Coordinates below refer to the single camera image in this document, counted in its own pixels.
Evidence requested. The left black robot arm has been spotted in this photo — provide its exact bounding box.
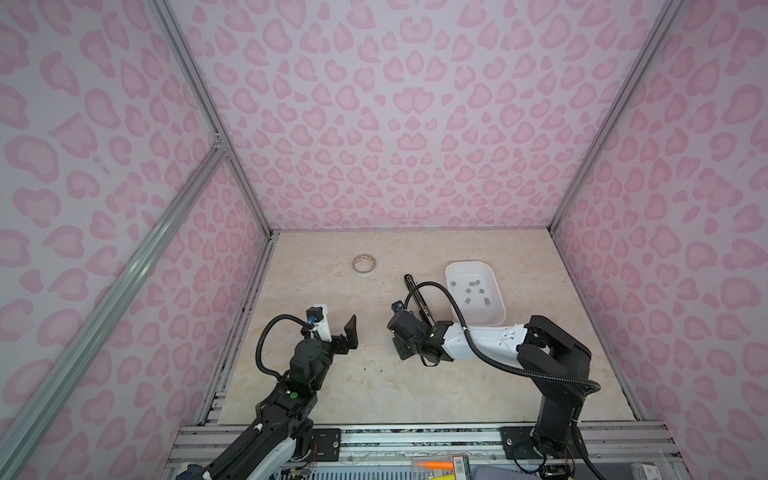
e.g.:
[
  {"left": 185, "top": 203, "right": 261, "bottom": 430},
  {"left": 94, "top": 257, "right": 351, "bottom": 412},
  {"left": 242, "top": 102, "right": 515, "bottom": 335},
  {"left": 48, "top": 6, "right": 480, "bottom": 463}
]
[{"left": 177, "top": 306, "right": 359, "bottom": 479}]

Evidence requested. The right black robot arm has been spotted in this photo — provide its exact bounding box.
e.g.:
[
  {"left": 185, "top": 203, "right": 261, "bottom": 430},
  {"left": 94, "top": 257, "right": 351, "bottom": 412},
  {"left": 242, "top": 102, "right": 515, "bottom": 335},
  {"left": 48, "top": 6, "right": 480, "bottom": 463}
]
[{"left": 387, "top": 302, "right": 601, "bottom": 457}]

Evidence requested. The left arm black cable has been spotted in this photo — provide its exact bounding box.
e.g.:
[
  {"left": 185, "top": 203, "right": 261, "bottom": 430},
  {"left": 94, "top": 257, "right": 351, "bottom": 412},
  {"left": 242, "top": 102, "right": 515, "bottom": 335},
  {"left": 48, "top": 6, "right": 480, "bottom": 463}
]
[{"left": 254, "top": 313, "right": 310, "bottom": 380}]

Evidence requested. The orange marker pen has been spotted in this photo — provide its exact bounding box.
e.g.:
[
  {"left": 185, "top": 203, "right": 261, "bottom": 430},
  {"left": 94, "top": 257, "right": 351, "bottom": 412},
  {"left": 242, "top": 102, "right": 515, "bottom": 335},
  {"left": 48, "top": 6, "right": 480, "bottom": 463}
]
[{"left": 416, "top": 461, "right": 455, "bottom": 471}]

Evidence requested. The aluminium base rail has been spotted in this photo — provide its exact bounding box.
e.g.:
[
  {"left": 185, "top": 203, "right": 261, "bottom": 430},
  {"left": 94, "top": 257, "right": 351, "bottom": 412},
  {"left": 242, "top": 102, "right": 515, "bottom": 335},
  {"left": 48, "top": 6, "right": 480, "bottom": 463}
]
[{"left": 163, "top": 421, "right": 688, "bottom": 479}]

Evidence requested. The black stapler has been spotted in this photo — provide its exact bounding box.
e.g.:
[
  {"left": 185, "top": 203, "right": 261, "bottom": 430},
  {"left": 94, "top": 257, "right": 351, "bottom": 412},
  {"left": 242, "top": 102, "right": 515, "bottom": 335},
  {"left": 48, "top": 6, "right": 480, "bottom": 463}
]
[{"left": 404, "top": 274, "right": 434, "bottom": 325}]

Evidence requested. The white plastic tray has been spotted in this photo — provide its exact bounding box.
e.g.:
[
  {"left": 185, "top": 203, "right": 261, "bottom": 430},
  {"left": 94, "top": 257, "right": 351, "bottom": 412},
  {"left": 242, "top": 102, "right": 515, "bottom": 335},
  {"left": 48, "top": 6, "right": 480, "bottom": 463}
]
[{"left": 445, "top": 261, "right": 506, "bottom": 327}]

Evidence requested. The white tape roll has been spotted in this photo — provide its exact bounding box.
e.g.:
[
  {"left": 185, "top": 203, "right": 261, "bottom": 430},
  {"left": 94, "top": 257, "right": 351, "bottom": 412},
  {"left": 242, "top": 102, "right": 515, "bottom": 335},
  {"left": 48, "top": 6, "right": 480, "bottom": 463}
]
[{"left": 351, "top": 254, "right": 378, "bottom": 278}]

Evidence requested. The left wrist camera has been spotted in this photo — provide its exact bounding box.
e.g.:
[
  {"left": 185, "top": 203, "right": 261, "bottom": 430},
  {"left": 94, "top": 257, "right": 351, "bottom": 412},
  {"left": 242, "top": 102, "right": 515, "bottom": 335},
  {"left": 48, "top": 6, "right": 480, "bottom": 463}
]
[{"left": 306, "top": 304, "right": 332, "bottom": 343}]

